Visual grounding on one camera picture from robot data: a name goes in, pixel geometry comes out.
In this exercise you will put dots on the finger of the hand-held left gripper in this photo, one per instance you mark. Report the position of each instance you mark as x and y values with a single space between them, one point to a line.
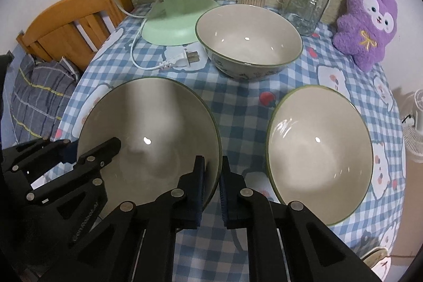
105 150
67 153

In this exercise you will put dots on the dark cloth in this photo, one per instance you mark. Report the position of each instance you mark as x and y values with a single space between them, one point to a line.
5 97

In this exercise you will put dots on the clear glass jar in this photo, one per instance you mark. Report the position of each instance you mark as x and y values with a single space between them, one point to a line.
304 4

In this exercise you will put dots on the grey floral ceramic bowl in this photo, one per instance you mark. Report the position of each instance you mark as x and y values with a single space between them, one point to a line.
248 31
317 169
148 110

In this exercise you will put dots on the beige cabinet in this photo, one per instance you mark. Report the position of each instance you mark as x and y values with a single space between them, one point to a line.
411 202

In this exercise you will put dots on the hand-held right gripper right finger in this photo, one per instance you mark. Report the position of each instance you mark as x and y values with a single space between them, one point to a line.
224 196

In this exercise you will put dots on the blue checked printed tablecloth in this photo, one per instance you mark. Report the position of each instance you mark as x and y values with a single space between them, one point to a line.
231 103

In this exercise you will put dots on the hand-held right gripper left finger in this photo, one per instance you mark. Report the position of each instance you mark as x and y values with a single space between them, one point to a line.
198 189

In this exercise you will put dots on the grey striped cloth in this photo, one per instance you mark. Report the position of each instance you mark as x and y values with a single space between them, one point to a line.
39 93

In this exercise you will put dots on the white standing fan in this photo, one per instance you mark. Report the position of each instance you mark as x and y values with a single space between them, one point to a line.
414 136

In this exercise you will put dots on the purple plush toy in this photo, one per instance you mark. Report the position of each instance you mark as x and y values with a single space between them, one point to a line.
363 37

